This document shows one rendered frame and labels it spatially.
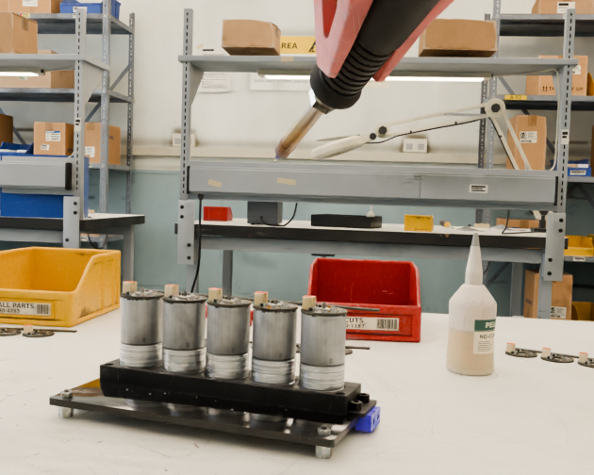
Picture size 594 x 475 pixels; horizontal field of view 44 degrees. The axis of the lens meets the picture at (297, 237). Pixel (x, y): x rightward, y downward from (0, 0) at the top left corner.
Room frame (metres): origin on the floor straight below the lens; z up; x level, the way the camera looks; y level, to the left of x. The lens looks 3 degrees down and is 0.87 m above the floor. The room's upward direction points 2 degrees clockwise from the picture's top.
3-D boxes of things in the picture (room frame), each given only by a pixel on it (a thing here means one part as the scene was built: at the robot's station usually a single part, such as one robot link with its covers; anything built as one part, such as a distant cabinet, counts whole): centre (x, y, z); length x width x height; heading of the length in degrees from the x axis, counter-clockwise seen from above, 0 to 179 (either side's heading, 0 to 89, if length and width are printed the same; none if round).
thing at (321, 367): (0.39, -0.02, 0.79); 0.02 x 0.02 x 0.05
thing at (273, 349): (0.40, 0.01, 0.79); 0.02 x 0.02 x 0.05
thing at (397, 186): (2.64, -0.24, 0.90); 1.30 x 0.06 x 0.12; 83
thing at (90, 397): (0.40, 0.04, 0.76); 0.16 x 0.07 x 0.01; 70
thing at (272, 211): (2.84, 0.12, 0.80); 0.15 x 0.12 x 0.10; 174
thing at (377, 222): (2.88, -0.19, 0.77); 0.24 x 0.16 x 0.04; 68
